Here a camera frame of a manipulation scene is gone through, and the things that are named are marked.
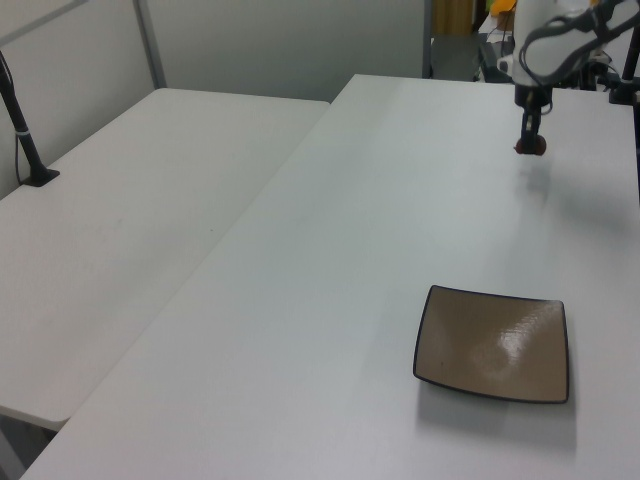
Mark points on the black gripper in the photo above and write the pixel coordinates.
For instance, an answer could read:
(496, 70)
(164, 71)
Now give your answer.
(531, 96)

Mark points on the small round brown food item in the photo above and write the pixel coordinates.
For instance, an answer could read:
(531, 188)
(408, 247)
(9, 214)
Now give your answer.
(537, 147)

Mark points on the square brown ceramic plate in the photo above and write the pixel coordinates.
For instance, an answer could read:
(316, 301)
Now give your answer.
(492, 345)

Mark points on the black power supply box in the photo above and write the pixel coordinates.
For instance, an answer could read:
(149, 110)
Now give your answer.
(491, 62)

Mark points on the black upright stand with clamp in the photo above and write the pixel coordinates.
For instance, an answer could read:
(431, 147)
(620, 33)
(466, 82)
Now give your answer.
(627, 65)

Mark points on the orange plush object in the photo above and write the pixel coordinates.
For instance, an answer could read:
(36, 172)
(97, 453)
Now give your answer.
(502, 5)

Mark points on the yellow cabinet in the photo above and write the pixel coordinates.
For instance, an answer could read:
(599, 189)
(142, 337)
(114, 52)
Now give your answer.
(452, 17)

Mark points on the grey metal shelf post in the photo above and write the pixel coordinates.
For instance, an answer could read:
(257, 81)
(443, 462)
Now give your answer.
(426, 40)

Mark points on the grey metal partition post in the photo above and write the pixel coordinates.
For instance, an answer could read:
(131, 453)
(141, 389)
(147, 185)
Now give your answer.
(150, 45)

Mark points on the black slanted camera stand pole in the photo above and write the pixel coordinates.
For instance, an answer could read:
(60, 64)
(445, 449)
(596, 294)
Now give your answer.
(25, 142)

